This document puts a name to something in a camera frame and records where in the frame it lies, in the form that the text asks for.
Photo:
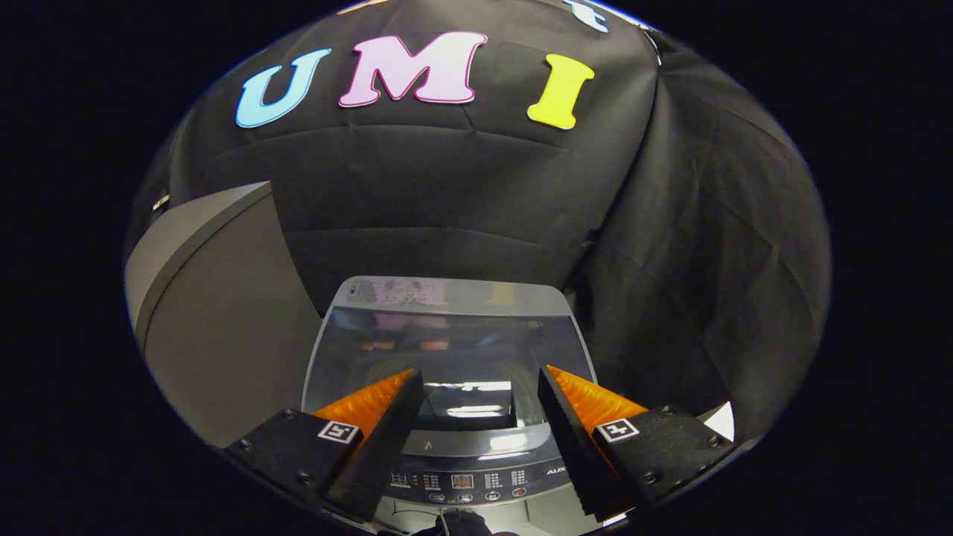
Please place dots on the black backdrop cloth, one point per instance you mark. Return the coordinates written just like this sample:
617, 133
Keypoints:
447, 193

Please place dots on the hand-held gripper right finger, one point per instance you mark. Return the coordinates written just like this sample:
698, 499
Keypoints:
573, 454

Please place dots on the white cloth clip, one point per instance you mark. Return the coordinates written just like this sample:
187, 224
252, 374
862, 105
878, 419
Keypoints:
161, 202

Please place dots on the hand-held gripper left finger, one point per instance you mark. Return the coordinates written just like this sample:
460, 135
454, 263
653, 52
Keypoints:
387, 447

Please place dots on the grey washing machine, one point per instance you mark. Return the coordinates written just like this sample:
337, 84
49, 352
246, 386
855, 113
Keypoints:
476, 480

